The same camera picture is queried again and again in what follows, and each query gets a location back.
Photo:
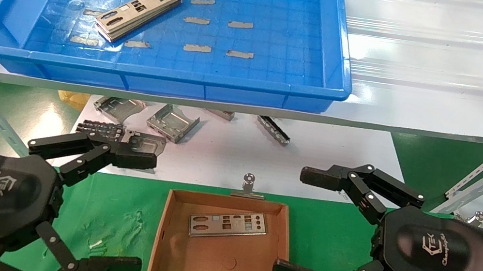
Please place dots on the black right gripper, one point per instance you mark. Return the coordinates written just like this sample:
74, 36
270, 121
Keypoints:
431, 260

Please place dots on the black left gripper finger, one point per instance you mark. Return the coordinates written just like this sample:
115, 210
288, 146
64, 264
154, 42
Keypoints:
134, 159

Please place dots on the silver metal io shield plate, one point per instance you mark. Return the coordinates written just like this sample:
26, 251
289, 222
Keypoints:
112, 39
140, 8
226, 226

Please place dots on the brown cardboard box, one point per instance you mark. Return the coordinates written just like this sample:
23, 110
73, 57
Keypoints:
209, 267

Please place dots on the blue plastic tray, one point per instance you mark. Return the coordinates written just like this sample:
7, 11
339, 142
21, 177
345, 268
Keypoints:
255, 84

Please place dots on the dark finned metal part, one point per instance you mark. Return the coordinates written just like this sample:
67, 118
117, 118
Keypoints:
100, 128

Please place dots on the yellow crumpled bag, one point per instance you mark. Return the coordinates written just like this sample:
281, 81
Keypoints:
73, 98

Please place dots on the white flat board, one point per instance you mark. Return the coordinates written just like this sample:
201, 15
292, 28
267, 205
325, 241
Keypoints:
228, 153

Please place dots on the small grey metal piece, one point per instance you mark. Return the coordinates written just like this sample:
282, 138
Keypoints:
221, 114

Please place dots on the narrow dark metal strip part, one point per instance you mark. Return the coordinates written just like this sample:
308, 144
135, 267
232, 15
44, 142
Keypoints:
273, 129

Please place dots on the grey tape patch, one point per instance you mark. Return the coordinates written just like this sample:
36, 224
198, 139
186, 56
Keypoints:
84, 40
91, 12
137, 44

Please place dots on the white corrugated metal shelf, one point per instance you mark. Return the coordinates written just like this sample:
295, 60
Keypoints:
430, 64

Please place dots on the grey metal frame bracket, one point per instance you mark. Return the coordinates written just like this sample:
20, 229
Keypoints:
149, 142

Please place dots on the grey sheet metal bracket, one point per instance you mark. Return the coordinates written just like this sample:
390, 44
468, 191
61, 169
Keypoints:
173, 122
118, 107

